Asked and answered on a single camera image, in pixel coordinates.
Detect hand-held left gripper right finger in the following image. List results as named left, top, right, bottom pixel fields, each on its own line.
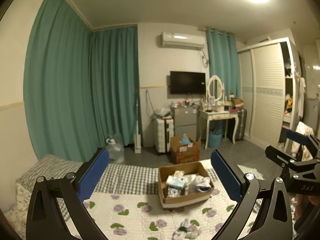
left=210, top=150, right=293, bottom=240

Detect wide teal curtain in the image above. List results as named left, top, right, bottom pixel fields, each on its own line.
left=24, top=0, right=93, bottom=163

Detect white slatted wardrobe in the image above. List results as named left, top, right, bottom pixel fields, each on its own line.
left=237, top=37, right=297, bottom=153

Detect light blue tissue packet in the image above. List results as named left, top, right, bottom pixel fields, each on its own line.
left=166, top=175, right=185, bottom=189

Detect grey mini fridge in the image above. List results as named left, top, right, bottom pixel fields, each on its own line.
left=170, top=106, right=200, bottom=144

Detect person's right hand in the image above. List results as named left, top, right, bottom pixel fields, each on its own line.
left=294, top=194, right=318, bottom=221

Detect narrow teal curtain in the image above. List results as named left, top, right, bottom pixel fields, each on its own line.
left=205, top=29, right=242, bottom=98

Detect clear water jug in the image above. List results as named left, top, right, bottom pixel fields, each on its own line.
left=104, top=137, right=125, bottom=164

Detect dark floral tissue pack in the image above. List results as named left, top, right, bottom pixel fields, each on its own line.
left=167, top=186, right=181, bottom=197

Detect dark suitcase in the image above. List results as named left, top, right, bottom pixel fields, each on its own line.
left=227, top=109, right=247, bottom=141

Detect brown cardboard box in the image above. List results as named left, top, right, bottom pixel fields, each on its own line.
left=158, top=161, right=215, bottom=209

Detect black wall television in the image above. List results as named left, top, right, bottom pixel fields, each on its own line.
left=170, top=71, right=206, bottom=95

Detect white green socks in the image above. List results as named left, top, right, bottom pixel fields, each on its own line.
left=172, top=219, right=200, bottom=240

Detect white suitcase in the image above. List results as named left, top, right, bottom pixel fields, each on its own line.
left=155, top=117, right=175, bottom=155

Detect wall cable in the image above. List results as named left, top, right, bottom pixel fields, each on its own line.
left=146, top=89, right=157, bottom=116

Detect blue basket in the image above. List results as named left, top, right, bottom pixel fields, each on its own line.
left=208, top=130, right=223, bottom=148

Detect white air conditioner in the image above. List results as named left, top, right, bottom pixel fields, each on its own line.
left=160, top=32, right=205, bottom=50

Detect white stick vacuum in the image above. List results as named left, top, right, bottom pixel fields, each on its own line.
left=134, top=99, right=142, bottom=153

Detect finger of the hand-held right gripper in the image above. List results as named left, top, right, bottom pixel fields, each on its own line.
left=265, top=145, right=320, bottom=180
left=286, top=129, right=320, bottom=160

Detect white hanging garment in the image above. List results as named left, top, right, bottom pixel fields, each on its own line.
left=297, top=76, right=307, bottom=118

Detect printed cardboard box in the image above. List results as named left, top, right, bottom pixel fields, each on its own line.
left=170, top=135, right=202, bottom=165

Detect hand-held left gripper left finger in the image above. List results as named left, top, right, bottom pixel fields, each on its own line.
left=26, top=148, right=110, bottom=240

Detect floral pillow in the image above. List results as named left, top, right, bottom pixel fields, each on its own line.
left=5, top=182, right=34, bottom=232

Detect white grey sock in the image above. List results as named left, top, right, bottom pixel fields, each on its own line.
left=195, top=176, right=211, bottom=193

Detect white oval vanity mirror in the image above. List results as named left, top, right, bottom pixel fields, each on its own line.
left=206, top=75, right=225, bottom=103

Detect white dressing table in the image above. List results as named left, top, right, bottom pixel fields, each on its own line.
left=199, top=109, right=242, bottom=150

